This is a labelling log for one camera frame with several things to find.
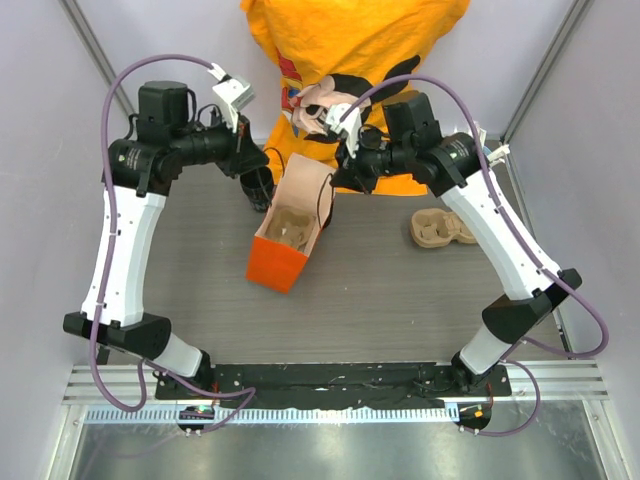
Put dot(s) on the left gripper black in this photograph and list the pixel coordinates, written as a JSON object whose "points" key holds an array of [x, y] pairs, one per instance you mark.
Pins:
{"points": [[243, 153]]}

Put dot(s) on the pulp cup carrier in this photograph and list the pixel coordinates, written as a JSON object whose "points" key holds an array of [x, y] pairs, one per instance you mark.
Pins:
{"points": [[436, 228], [291, 227]]}

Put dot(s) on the orange cartoon mouse cloth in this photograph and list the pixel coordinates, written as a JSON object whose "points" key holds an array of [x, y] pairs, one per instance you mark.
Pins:
{"points": [[332, 52]]}

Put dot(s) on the white slotted cable duct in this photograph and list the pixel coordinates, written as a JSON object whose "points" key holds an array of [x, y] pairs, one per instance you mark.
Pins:
{"points": [[198, 415]]}

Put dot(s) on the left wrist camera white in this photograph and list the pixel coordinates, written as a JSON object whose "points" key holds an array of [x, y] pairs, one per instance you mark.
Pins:
{"points": [[230, 95]]}

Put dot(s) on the black cup with lettering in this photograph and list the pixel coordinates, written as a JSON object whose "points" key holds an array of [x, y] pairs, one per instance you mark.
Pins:
{"points": [[259, 187]]}

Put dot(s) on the aluminium frame rail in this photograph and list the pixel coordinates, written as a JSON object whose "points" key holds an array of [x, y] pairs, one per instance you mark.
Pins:
{"points": [[89, 39]]}

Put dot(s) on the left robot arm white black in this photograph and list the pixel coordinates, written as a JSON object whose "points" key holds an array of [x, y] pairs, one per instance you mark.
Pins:
{"points": [[165, 136]]}

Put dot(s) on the orange paper bag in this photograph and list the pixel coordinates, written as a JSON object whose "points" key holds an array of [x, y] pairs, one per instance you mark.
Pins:
{"points": [[304, 185]]}

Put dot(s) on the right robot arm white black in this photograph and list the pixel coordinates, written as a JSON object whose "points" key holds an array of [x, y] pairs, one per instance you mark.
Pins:
{"points": [[450, 168]]}

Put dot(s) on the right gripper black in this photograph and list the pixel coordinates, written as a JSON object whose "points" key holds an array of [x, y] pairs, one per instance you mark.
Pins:
{"points": [[349, 172]]}

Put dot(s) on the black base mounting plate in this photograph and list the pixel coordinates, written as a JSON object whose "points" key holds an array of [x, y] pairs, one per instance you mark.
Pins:
{"points": [[340, 386]]}

